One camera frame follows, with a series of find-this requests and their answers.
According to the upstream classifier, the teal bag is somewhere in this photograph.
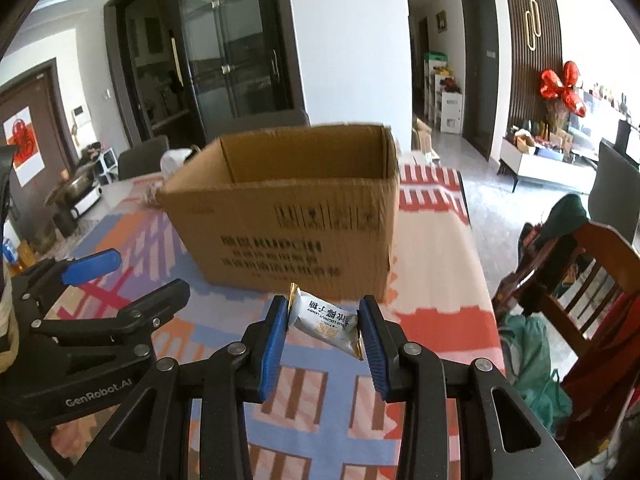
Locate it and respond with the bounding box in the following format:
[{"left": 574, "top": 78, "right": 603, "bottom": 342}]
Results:
[{"left": 499, "top": 311, "right": 572, "bottom": 435}]

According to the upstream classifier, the white candy packet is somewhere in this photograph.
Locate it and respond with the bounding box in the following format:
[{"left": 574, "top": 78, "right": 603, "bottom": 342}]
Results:
[{"left": 285, "top": 282, "right": 365, "bottom": 362}]

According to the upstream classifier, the green cloth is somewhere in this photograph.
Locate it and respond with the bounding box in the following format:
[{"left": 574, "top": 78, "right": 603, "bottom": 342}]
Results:
[{"left": 537, "top": 193, "right": 592, "bottom": 242}]

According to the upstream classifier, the red and white door poster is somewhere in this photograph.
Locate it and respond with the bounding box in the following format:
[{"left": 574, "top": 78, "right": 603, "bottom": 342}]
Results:
[{"left": 2, "top": 107, "right": 47, "bottom": 187}]

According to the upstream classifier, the brown cardboard box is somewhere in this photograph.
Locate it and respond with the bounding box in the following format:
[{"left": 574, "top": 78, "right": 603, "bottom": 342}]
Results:
[{"left": 157, "top": 122, "right": 402, "bottom": 304}]

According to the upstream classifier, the floral cloth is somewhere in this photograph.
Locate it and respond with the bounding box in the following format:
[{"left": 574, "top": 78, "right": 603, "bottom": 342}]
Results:
[{"left": 141, "top": 179, "right": 169, "bottom": 209}]

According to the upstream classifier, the gold wall ornament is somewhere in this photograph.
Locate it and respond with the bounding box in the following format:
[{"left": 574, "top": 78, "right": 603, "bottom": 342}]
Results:
[{"left": 523, "top": 0, "right": 540, "bottom": 52}]

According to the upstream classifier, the white electric cooker base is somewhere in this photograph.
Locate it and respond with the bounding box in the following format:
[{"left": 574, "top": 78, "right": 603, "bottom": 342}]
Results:
[{"left": 64, "top": 186, "right": 104, "bottom": 219}]

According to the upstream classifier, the colourful patterned tablecloth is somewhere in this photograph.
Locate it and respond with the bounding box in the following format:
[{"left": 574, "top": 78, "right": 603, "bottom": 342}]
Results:
[{"left": 45, "top": 162, "right": 506, "bottom": 480}]

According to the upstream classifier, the black mug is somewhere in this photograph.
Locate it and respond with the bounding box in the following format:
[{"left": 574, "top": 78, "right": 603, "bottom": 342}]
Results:
[{"left": 52, "top": 207, "right": 82, "bottom": 239}]

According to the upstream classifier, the grey dining chair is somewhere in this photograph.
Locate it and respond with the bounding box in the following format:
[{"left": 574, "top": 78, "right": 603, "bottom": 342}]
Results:
[
  {"left": 587, "top": 139, "right": 640, "bottom": 249},
  {"left": 117, "top": 135, "right": 171, "bottom": 182},
  {"left": 204, "top": 108, "right": 309, "bottom": 144}
]

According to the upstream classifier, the dark framed glass sliding door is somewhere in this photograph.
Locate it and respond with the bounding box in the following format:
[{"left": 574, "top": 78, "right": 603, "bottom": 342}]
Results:
[{"left": 104, "top": 0, "right": 307, "bottom": 147}]

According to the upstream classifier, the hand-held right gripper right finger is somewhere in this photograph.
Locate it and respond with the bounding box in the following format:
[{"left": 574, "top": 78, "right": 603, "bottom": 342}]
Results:
[{"left": 356, "top": 295, "right": 583, "bottom": 480}]

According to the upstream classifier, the red cloth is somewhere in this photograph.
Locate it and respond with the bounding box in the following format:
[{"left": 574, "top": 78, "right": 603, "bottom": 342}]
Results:
[{"left": 560, "top": 294, "right": 640, "bottom": 438}]

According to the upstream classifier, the steel hot pot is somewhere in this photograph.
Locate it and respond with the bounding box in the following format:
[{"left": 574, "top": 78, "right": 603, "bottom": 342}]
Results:
[{"left": 45, "top": 169, "right": 102, "bottom": 207}]

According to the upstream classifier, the wooden chair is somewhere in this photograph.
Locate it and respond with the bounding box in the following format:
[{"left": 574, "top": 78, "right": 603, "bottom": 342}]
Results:
[{"left": 492, "top": 221, "right": 640, "bottom": 467}]

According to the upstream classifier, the white cord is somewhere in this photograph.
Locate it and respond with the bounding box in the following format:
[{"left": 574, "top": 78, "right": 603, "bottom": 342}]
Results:
[{"left": 0, "top": 284, "right": 22, "bottom": 372}]

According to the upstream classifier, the open cardboard box on floor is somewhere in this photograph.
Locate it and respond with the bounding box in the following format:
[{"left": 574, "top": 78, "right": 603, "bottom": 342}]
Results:
[{"left": 412, "top": 116, "right": 442, "bottom": 164}]

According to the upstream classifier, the white shelf unit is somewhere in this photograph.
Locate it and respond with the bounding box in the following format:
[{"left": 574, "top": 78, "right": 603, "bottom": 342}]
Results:
[{"left": 423, "top": 51, "right": 464, "bottom": 136}]

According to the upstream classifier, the white low cabinet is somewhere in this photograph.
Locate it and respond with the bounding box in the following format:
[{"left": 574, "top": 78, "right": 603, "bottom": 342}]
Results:
[{"left": 497, "top": 136, "right": 599, "bottom": 194}]

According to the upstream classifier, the white plastic bag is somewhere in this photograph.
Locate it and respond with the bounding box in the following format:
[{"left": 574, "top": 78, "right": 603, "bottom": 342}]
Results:
[{"left": 160, "top": 147, "right": 202, "bottom": 174}]

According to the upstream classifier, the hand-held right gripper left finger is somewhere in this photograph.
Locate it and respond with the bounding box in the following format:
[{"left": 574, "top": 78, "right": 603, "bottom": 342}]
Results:
[{"left": 67, "top": 295, "right": 291, "bottom": 480}]

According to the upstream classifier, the white wall intercom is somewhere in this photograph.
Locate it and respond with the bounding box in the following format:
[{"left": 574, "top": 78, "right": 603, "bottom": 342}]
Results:
[{"left": 69, "top": 102, "right": 89, "bottom": 142}]

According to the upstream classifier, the red foil balloon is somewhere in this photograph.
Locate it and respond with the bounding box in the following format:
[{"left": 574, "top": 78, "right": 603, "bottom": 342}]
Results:
[{"left": 539, "top": 61, "right": 589, "bottom": 119}]

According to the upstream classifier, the dark interior door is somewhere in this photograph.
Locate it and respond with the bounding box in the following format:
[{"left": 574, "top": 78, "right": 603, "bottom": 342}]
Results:
[{"left": 460, "top": 0, "right": 504, "bottom": 162}]

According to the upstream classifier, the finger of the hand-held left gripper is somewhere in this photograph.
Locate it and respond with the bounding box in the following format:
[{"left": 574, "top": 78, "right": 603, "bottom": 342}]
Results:
[
  {"left": 12, "top": 248, "right": 123, "bottom": 302},
  {"left": 30, "top": 278, "right": 192, "bottom": 357}
]

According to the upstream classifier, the brown entry door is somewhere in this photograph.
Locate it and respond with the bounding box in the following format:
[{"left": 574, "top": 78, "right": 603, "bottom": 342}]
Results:
[{"left": 0, "top": 59, "right": 77, "bottom": 257}]

